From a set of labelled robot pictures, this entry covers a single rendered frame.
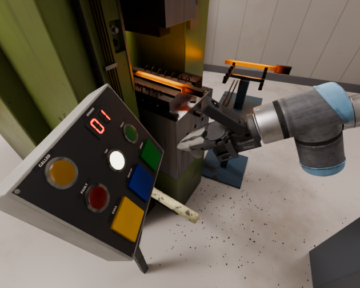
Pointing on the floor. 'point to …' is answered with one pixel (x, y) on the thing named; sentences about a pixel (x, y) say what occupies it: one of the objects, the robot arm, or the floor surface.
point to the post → (140, 260)
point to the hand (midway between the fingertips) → (180, 144)
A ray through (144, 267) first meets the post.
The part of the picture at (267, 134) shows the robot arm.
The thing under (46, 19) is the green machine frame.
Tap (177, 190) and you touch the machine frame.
